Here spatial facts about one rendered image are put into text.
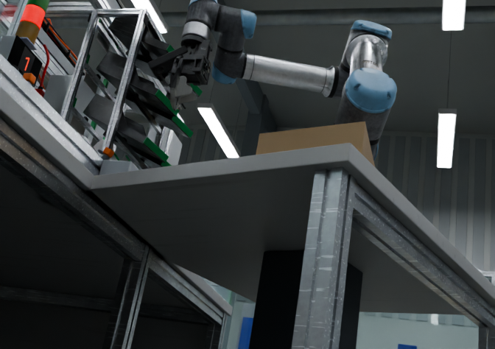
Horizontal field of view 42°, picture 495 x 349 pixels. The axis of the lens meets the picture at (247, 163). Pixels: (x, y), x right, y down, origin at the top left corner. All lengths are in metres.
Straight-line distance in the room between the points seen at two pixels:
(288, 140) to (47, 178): 0.57
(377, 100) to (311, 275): 0.69
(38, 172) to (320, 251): 0.48
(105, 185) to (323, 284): 0.49
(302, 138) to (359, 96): 0.17
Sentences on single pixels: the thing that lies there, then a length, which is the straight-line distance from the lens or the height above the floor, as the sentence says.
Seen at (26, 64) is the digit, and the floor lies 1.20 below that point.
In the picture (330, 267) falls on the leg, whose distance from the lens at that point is 0.89.
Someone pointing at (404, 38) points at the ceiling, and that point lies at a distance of 8.91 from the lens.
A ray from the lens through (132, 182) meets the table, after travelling 1.17.
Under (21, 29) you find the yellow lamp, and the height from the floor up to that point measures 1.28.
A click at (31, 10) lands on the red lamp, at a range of 1.75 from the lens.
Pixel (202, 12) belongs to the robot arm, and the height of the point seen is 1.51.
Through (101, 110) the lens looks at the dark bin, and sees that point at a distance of 2.06.
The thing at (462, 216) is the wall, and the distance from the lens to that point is 10.51.
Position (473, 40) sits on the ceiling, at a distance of 8.93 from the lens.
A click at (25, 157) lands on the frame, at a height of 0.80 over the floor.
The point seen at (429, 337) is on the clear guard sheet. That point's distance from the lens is 5.39.
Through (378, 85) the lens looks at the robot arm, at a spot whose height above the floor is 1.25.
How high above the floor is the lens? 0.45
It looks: 23 degrees up
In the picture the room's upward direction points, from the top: 10 degrees clockwise
